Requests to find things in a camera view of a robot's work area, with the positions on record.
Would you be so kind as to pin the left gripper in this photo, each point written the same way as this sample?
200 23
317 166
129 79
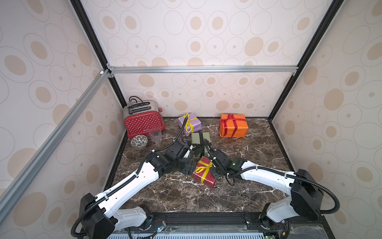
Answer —
190 167

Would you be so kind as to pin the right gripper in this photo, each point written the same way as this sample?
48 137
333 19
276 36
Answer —
217 163

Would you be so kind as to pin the dark red gift box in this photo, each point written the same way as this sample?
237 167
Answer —
210 180

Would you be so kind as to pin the yellow ribbon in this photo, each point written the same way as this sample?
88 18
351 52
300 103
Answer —
188 122
203 168

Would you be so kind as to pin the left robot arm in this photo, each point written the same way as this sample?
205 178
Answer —
119 194

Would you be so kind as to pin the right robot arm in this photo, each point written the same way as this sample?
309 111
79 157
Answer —
305 197

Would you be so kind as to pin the green gift box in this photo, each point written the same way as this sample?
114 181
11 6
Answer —
197 140

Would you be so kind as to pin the yellow ribbon on purple box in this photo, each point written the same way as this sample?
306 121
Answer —
188 122

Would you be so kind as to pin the black ribbon on green box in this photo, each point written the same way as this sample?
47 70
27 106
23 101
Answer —
203 143

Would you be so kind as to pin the purple gift box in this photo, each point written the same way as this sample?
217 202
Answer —
194 124

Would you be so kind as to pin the orange gift box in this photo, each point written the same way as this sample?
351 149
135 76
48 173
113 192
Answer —
235 127

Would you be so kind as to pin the red ribbon on orange box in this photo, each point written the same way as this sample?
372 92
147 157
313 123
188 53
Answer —
232 122

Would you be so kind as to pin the clear plastic cup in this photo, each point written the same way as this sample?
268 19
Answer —
156 135

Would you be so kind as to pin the patterned ceramic bowl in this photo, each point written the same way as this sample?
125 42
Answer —
139 141

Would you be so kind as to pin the red polka dot toaster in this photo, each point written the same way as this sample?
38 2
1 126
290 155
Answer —
140 116

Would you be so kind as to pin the horizontal aluminium bar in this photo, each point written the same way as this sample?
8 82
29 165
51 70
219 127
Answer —
202 69

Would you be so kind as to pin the diagonal aluminium bar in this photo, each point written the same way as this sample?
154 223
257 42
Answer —
34 166

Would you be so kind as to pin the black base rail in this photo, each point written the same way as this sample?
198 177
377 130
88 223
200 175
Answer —
224 226

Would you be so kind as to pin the black frame post left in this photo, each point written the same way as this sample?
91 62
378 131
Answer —
88 28

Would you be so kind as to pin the black frame post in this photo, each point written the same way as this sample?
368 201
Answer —
311 47
88 28

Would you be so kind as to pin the black frame post right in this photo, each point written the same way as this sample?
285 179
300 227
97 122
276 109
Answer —
311 47

